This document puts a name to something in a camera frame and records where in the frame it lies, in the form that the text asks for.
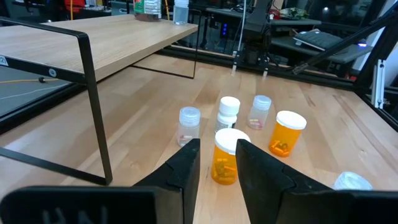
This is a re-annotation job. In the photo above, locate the white floor cable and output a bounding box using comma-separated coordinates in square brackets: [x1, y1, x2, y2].
[0, 85, 68, 101]

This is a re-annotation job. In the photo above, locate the large green-labelled white-capped bottle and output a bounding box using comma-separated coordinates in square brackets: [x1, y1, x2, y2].
[132, 0, 162, 22]

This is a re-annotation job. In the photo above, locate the grey side desk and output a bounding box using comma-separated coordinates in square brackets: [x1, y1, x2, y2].
[270, 35, 374, 65]

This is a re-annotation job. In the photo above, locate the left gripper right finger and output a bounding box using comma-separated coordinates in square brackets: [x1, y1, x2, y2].
[235, 138, 333, 224]

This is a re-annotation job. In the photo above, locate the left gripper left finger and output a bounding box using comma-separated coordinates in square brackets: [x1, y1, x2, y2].
[133, 138, 201, 224]

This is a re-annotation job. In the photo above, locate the black camera rig frame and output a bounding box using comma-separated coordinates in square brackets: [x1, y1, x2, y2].
[292, 9, 398, 131]

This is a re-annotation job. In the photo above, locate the silver aluminium bracket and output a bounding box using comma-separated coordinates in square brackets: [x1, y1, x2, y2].
[371, 58, 386, 110]

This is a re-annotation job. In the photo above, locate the yellow floor cable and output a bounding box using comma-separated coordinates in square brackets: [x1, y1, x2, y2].
[0, 77, 60, 85]

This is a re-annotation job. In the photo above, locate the small clear pill bottle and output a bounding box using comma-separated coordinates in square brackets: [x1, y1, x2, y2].
[177, 106, 201, 147]
[247, 95, 272, 131]
[172, 0, 190, 26]
[333, 171, 373, 191]

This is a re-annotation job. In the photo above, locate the orange pill bottle white cap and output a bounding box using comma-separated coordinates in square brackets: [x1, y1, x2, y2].
[210, 128, 251, 186]
[268, 110, 308, 158]

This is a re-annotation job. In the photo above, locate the wooden shelf with black frame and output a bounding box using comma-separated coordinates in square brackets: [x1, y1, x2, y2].
[0, 14, 200, 187]

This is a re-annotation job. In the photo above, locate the white medicine bottle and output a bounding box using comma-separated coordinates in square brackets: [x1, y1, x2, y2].
[214, 96, 241, 135]

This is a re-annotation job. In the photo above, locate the black laptop with keyboard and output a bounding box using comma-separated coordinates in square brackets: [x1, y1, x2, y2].
[293, 29, 345, 52]

